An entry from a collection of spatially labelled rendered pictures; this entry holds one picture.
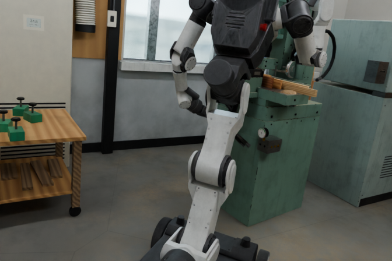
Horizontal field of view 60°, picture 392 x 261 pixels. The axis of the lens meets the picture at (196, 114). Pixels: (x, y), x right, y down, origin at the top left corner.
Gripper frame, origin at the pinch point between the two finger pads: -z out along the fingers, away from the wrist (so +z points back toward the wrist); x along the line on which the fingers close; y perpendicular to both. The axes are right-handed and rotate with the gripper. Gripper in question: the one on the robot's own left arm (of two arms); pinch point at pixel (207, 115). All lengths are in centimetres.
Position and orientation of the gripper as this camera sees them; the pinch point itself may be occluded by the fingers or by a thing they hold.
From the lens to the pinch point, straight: 204.5
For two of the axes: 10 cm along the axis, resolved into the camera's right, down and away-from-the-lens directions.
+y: 4.5, -8.8, 1.5
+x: 6.4, 1.9, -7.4
